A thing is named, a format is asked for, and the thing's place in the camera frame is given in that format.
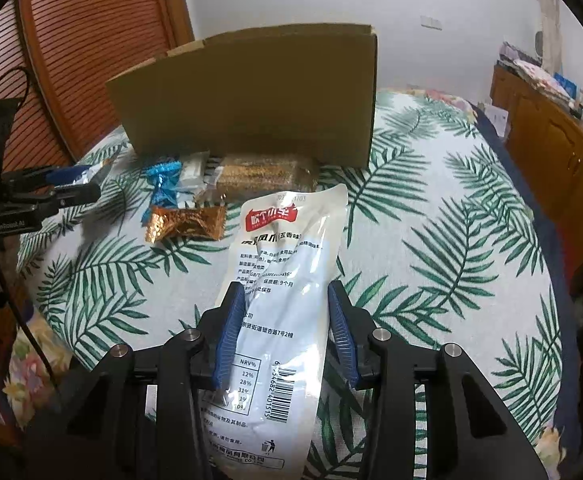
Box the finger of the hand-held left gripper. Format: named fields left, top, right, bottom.
left=1, top=165, right=93, bottom=190
left=34, top=182, right=102, bottom=209

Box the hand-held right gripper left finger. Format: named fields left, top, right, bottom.
left=24, top=282, right=247, bottom=480

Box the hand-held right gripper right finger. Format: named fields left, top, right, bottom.
left=326, top=280, right=549, bottom=480

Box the white and blue snack packet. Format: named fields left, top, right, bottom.
left=66, top=152, right=119, bottom=186

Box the large white snack pouch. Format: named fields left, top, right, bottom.
left=198, top=183, right=349, bottom=480

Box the brown cardboard box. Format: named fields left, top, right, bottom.
left=106, top=23, right=378, bottom=168

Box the wooden louvered wardrobe door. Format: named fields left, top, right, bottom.
left=16, top=0, right=194, bottom=161
left=0, top=0, right=72, bottom=161

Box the blue candy wrapper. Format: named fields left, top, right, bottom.
left=141, top=160, right=182, bottom=223

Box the gold candy wrapper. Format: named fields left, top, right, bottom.
left=144, top=205, right=227, bottom=243

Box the small white snack packet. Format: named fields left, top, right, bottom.
left=178, top=152, right=222, bottom=193

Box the floral bed sheet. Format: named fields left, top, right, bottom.
left=8, top=87, right=569, bottom=466

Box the brown cracker packet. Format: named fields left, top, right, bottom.
left=204, top=155, right=319, bottom=201

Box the wooden cabinet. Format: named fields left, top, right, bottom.
left=489, top=62, right=583, bottom=246

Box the clutter on sideboard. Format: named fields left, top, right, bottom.
left=499, top=42, right=572, bottom=98

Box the small blue box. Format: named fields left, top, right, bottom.
left=554, top=72, right=577, bottom=98

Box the cream curtain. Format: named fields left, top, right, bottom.
left=534, top=0, right=565, bottom=71

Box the black cable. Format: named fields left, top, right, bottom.
left=0, top=65, right=77, bottom=376

